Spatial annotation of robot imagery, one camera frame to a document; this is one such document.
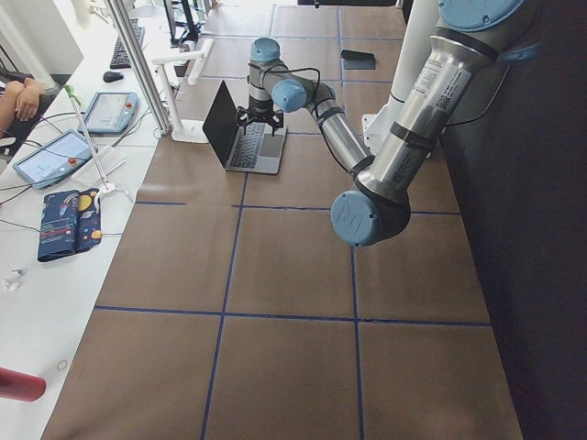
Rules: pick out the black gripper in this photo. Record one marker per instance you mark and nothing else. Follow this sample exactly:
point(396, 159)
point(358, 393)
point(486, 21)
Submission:
point(260, 114)

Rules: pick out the dark grey laptop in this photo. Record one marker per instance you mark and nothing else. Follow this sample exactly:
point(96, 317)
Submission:
point(257, 152)

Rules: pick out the black mouse pad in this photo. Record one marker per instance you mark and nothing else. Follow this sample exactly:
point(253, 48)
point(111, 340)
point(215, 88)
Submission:
point(357, 60)

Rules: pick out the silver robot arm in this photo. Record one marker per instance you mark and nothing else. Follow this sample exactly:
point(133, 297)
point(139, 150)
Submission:
point(445, 44)

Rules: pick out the black computer mouse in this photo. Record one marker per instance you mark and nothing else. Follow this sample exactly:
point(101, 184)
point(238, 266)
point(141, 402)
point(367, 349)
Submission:
point(112, 76)

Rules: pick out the person's hand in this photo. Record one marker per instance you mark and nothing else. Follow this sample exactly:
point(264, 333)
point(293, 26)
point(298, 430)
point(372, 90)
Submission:
point(25, 98)

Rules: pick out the far blue teach pendant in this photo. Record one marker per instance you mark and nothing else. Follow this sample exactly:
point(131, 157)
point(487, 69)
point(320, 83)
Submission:
point(110, 113)

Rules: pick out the blue teach pendant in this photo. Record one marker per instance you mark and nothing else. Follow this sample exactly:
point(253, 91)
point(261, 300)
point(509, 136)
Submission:
point(55, 161)
point(110, 113)

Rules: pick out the white tripod stand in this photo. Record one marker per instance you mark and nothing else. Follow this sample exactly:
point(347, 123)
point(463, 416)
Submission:
point(105, 186)

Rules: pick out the brown paper table cover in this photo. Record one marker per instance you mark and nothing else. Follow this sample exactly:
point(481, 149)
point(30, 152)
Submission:
point(232, 311)

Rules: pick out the near blue teach pendant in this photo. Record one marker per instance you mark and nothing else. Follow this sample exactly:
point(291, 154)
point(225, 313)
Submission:
point(55, 161)

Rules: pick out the navy patterned pouch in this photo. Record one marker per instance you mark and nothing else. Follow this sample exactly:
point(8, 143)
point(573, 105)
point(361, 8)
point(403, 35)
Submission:
point(70, 224)

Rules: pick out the red bottle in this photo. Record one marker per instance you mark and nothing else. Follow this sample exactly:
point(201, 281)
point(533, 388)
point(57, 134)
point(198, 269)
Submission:
point(16, 385)

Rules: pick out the aluminium frame post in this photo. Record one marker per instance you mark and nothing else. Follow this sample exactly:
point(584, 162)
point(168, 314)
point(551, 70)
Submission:
point(139, 65)

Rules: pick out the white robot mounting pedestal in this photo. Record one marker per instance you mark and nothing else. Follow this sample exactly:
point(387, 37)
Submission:
point(414, 52)

